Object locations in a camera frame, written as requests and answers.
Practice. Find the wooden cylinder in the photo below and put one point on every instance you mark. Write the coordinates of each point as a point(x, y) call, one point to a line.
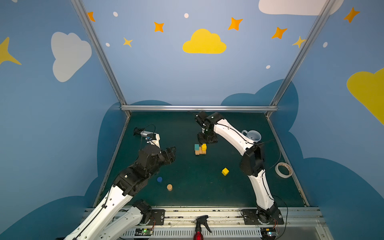
point(169, 187)

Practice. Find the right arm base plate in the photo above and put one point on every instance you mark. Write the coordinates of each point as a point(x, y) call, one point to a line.
point(258, 217)

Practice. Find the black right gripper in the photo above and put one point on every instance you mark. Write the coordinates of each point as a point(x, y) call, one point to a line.
point(206, 138)

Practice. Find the aluminium frame post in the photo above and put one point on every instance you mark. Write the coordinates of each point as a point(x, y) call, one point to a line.
point(304, 50)
point(88, 26)

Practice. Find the aluminium left frame post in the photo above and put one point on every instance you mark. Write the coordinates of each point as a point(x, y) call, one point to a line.
point(88, 26)

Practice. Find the red spray bottle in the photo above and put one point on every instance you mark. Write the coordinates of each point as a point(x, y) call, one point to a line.
point(201, 220)

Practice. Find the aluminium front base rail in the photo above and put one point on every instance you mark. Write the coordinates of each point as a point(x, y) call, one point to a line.
point(213, 223)

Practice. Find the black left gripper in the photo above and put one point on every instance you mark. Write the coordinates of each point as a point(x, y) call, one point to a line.
point(167, 154)

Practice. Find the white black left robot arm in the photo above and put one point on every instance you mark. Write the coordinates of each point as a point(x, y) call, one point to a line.
point(126, 192)

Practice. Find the aluminium back frame rail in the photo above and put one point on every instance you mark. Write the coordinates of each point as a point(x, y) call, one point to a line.
point(199, 108)

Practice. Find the right controller board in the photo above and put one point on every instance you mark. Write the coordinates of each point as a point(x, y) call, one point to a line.
point(268, 234)

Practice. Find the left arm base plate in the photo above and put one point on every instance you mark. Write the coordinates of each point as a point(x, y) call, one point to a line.
point(154, 217)

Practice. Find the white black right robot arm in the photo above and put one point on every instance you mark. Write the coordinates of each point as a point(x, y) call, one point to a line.
point(252, 162)

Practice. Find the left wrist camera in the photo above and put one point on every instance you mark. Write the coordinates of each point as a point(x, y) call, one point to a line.
point(153, 139)

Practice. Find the light blue ceramic mug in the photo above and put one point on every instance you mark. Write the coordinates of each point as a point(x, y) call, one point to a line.
point(252, 136)

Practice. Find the aluminium right frame post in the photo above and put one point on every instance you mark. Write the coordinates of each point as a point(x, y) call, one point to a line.
point(304, 50)

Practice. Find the silver spray bottle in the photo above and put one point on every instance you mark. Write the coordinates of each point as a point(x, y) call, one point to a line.
point(142, 132)

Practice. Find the white tape roll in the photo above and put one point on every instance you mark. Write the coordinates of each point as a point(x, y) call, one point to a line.
point(284, 170)

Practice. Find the left controller board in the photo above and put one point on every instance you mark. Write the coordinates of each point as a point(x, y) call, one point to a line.
point(143, 233)

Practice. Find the controller board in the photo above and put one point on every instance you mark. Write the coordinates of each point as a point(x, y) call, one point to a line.
point(143, 233)
point(268, 234)

